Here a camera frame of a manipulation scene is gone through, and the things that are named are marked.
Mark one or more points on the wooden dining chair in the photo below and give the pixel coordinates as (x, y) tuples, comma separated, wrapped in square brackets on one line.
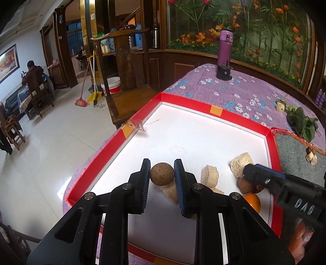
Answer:
[(42, 96), (14, 130)]

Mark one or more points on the framed wall painting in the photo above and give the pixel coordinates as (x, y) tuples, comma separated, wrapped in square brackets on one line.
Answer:
[(9, 62)]

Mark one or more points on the red tray with white inside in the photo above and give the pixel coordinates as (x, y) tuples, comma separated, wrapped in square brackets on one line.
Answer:
[(203, 137)]

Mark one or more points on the black sofa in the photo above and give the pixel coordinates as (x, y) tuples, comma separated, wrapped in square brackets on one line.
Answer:
[(9, 102)]

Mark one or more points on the black holder block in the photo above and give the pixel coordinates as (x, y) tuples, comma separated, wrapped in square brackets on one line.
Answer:
[(224, 72)]

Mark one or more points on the person's right hand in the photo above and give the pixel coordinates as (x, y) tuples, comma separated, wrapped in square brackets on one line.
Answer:
[(296, 239)]

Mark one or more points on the grey felt mat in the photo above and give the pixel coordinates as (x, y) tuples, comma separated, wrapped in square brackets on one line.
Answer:
[(293, 155)]

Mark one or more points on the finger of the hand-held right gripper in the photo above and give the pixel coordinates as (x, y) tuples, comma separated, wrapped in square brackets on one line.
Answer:
[(257, 172)]

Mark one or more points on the beige round food chunk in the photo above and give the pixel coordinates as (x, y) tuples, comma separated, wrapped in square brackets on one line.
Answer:
[(210, 176), (240, 164)]

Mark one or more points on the flat white food slice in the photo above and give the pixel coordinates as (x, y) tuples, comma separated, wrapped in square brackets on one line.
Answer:
[(218, 190)]

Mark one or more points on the purple plastic containers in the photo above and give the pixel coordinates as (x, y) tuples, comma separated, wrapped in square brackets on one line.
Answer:
[(321, 98)]

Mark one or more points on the clear plastic wrapper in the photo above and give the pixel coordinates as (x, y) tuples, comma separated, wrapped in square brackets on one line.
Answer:
[(137, 124)]

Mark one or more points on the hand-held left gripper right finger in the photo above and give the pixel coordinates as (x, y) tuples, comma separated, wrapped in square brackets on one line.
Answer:
[(178, 186)]

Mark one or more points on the green leafy vegetable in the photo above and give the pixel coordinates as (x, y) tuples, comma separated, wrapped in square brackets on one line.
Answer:
[(300, 119)]

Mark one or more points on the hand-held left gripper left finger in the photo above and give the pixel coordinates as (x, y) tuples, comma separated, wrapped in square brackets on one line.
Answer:
[(145, 183)]

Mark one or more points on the purple bottle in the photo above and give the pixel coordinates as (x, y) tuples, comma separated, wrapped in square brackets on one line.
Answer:
[(225, 47)]

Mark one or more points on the red date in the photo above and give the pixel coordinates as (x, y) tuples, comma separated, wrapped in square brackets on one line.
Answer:
[(308, 150), (258, 189)]

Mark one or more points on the wooden armchair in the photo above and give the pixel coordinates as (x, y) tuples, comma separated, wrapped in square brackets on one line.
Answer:
[(124, 76)]

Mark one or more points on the blue water bottle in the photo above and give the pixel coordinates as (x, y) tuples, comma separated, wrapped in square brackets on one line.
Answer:
[(139, 35)]

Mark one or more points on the yellow dustpan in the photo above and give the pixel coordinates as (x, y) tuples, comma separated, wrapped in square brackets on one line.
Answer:
[(94, 95)]

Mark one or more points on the orange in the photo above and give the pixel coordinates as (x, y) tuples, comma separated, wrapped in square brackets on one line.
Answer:
[(252, 202)]

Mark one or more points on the brown oval fruit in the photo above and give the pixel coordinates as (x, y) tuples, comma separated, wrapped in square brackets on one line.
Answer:
[(244, 185)]

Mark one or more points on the white and red bucket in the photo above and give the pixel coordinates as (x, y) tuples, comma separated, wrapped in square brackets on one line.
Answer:
[(112, 86)]

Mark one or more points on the flower mural panel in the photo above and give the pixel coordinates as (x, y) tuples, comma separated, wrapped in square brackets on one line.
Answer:
[(242, 33)]

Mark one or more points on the red broom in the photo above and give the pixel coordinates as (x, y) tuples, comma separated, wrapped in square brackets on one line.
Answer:
[(82, 89)]

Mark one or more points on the dark wooden chair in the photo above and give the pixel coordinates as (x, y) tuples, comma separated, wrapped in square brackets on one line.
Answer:
[(15, 242)]

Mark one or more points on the white food cube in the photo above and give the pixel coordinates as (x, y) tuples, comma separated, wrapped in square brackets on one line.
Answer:
[(280, 107)]

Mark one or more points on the brown round fruit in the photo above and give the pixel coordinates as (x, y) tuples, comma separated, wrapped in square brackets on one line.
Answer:
[(162, 174)]

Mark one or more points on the purple floral tablecloth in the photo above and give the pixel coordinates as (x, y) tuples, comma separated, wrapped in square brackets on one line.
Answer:
[(229, 89)]

